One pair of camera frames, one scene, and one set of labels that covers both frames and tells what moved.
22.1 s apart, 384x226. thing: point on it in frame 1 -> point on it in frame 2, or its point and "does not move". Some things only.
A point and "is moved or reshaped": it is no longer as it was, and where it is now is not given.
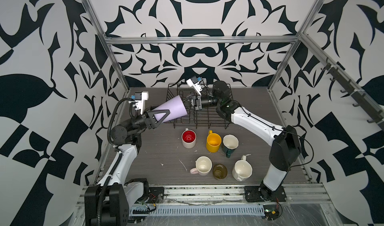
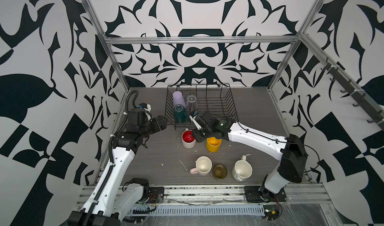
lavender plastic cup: [176, 106] is moved or reshaped
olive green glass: [219, 171] does not move
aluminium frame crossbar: [142, 40] does not move
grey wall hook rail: [358, 96] does not move
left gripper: [152, 123] -> [161, 125]
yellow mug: [213, 142] does not move
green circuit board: [271, 211] does not move
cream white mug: [242, 169] does not move
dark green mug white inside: [230, 142] -> [180, 113]
